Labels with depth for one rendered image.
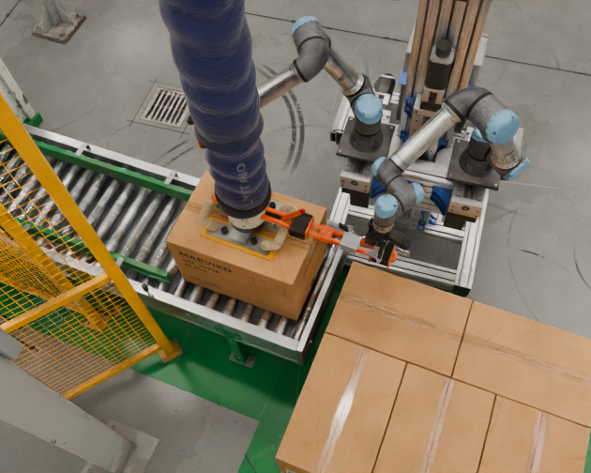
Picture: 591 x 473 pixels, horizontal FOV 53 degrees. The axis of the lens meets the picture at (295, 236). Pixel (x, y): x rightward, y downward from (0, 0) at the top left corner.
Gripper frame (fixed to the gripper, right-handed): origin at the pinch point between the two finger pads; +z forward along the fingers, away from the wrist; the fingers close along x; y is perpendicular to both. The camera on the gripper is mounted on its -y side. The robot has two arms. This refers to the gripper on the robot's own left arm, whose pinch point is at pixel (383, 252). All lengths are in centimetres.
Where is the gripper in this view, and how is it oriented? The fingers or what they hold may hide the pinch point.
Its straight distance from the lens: 238.9
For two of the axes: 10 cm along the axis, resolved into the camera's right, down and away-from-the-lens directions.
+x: -3.9, 8.1, -4.4
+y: -9.2, -3.2, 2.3
